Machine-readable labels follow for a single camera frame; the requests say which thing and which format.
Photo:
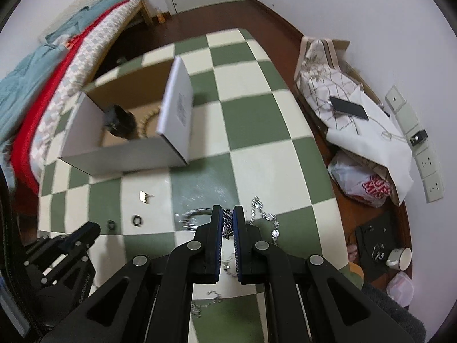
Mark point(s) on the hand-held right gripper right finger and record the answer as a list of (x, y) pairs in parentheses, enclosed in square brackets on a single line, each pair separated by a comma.
[(238, 246)]

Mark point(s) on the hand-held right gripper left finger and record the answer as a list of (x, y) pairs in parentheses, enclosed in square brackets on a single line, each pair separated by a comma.
[(217, 246)]

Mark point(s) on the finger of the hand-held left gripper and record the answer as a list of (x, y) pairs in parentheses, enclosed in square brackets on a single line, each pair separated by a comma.
[(73, 275), (76, 240)]

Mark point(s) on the white cardboard box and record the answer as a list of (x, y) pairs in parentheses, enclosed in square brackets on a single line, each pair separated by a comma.
[(178, 110)]

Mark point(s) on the black round jewelry case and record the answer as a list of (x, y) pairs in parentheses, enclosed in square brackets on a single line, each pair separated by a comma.
[(119, 121)]

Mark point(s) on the green white checkered tablecloth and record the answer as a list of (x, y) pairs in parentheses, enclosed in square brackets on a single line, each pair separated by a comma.
[(250, 125)]

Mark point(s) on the white plastic bag red print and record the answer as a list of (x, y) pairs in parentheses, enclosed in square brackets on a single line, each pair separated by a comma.
[(357, 180)]

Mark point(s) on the black bag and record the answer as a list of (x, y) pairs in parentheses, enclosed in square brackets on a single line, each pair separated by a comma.
[(375, 232)]

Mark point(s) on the red blanket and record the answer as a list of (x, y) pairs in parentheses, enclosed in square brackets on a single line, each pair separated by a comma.
[(46, 103)]

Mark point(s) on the white enamel mug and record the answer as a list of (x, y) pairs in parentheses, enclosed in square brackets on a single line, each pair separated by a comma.
[(400, 258)]

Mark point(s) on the white grid-pattern cloth bag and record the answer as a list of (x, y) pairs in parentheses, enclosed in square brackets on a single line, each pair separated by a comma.
[(360, 135)]

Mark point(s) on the grey fleece clothing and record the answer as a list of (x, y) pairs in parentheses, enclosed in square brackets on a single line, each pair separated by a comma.
[(392, 314)]

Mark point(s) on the clear plastic container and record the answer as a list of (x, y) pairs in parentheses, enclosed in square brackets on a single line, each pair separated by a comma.
[(401, 288)]

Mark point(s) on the bed with red blanket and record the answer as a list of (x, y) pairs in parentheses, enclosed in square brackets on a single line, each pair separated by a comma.
[(28, 75)]

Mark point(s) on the black smartphone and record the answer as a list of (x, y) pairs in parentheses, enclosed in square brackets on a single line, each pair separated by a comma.
[(349, 108)]

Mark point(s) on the patterned bed mattress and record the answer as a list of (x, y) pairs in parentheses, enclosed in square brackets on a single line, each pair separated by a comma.
[(89, 53)]

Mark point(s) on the black charger plug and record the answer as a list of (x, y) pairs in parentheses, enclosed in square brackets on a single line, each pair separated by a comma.
[(418, 138)]

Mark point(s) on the brown cardboard box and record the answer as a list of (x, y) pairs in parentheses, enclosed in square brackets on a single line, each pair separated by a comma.
[(341, 44)]

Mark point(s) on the white wall socket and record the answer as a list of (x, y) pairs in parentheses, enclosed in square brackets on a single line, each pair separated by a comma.
[(433, 187), (426, 162)]

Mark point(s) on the grey wall switch plate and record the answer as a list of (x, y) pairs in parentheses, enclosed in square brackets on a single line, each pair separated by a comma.
[(406, 121), (395, 98)]

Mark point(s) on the wooden bed frame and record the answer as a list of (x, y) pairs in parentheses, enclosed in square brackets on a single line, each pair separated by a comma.
[(145, 12)]

